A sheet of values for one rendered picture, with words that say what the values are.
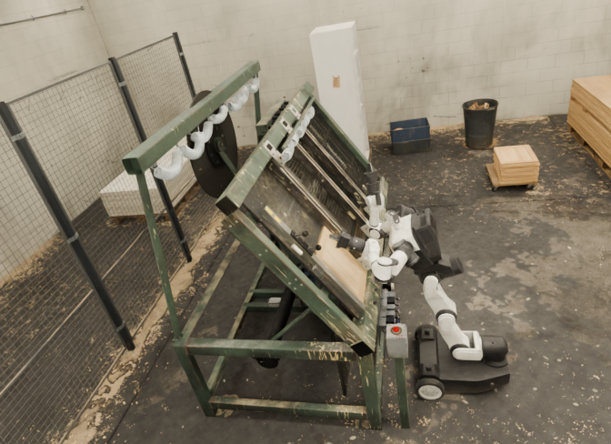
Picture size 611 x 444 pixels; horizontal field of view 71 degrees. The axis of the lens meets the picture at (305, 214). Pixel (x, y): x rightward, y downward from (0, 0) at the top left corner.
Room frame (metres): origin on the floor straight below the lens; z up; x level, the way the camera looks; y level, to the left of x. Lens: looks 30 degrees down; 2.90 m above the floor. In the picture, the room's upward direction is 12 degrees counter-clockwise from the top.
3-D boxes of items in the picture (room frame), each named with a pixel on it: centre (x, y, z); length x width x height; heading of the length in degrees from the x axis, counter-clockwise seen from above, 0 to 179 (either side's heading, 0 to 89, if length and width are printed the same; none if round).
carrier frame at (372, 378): (3.09, 0.11, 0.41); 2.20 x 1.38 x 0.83; 163
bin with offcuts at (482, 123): (6.12, -2.89, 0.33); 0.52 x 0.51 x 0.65; 164
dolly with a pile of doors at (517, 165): (4.82, -2.70, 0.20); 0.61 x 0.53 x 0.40; 164
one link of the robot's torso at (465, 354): (2.17, -0.97, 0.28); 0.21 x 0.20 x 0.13; 73
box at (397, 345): (1.84, -0.39, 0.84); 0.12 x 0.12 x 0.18; 73
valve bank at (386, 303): (2.28, -0.46, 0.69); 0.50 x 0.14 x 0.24; 163
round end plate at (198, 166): (3.12, 0.54, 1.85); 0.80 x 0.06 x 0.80; 163
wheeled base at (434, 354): (2.18, -0.94, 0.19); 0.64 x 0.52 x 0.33; 73
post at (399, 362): (1.84, -0.39, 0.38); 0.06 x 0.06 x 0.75; 73
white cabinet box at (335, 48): (6.50, -0.91, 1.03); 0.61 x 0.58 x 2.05; 164
